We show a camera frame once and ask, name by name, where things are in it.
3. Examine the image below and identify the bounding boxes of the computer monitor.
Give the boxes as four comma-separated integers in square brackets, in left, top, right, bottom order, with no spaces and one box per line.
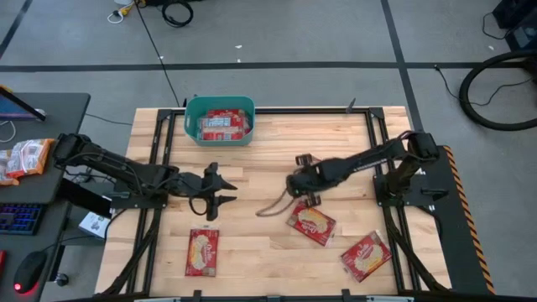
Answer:
[0,85,47,122]

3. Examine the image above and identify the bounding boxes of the snack packets on desk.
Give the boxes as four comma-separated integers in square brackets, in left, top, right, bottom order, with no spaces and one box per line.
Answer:
[5,138,56,180]

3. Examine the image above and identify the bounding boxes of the red popcorn bag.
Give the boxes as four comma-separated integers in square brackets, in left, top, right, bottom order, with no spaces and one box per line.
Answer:
[199,116,248,132]
[286,200,337,248]
[206,108,248,121]
[199,128,252,142]
[184,227,221,279]
[339,229,394,284]

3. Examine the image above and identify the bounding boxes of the orange snack bag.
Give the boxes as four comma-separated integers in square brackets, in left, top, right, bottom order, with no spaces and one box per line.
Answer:
[0,148,21,187]

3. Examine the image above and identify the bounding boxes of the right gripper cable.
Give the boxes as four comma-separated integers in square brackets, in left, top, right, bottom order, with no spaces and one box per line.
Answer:
[254,187,297,218]

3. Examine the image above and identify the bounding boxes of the thin white cable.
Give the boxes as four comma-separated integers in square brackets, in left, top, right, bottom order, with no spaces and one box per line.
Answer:
[0,120,17,144]

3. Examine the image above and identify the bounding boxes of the black equipment case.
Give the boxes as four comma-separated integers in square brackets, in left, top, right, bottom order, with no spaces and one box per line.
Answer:
[492,0,537,52]

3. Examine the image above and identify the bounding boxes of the small white box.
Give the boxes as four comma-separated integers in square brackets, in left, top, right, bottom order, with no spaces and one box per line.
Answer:
[78,211,112,241]

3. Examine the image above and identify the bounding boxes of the teal plastic basket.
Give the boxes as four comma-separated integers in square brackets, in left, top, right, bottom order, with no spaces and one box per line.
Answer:
[183,95,257,148]

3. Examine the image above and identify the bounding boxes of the black metal table frame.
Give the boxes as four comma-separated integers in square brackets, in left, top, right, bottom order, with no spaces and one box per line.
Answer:
[94,107,452,302]

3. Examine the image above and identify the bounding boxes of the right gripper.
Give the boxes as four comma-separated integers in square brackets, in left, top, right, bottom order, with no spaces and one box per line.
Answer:
[285,153,339,208]

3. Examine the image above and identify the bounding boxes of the black computer mouse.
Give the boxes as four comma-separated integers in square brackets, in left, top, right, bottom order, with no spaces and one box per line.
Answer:
[13,250,49,295]

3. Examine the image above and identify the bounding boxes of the black control box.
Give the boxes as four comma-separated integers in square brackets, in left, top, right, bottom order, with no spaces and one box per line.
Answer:
[57,177,113,218]

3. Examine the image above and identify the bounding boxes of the black platform with hazard stripe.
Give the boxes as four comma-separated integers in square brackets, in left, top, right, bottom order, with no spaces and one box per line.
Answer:
[414,144,497,295]

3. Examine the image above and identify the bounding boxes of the yellow and white power cord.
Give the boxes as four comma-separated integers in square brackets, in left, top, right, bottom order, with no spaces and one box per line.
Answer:
[106,0,138,25]

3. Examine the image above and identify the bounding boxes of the long thin black cable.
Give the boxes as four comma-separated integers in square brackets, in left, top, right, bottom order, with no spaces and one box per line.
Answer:
[133,0,182,109]

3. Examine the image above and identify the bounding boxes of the coiled black cable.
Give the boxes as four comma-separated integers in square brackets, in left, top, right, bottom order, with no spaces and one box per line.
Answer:
[160,0,196,29]

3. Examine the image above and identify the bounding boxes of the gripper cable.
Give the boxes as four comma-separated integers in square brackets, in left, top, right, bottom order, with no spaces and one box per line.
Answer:
[254,187,297,218]
[187,195,211,217]

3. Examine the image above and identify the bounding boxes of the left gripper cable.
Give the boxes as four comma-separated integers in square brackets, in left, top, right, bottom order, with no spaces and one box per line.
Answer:
[187,195,211,217]

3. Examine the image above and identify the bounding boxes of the large black hose ring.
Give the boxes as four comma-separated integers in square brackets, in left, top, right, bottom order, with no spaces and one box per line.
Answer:
[458,49,537,133]

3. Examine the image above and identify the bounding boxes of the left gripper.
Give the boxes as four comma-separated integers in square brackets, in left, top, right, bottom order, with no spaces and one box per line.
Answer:
[169,162,239,222]

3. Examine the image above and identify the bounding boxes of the black backlit keyboard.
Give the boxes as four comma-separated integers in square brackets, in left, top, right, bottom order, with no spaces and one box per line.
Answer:
[0,202,45,237]

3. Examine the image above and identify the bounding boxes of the thin black floor cable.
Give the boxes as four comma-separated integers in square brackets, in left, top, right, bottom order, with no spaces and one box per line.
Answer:
[85,112,134,127]
[433,64,534,108]
[481,11,512,42]

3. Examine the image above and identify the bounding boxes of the black desk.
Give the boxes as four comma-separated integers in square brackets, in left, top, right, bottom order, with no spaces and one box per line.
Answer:
[0,91,91,206]
[0,200,70,302]

